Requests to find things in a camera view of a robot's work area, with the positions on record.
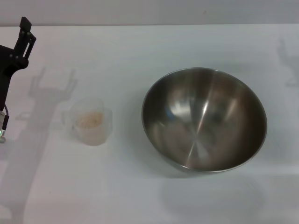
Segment clear plastic measuring cup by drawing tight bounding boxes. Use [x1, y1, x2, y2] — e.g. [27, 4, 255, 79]
[62, 97, 113, 147]

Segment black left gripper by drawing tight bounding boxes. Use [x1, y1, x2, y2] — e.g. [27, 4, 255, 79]
[0, 16, 37, 108]

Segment white rice grains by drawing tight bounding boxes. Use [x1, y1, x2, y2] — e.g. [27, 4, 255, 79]
[74, 111, 103, 128]

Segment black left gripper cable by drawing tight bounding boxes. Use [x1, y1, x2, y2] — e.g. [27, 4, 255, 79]
[2, 104, 9, 133]

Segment stainless steel mixing bowl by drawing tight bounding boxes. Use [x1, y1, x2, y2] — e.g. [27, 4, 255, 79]
[141, 67, 268, 174]

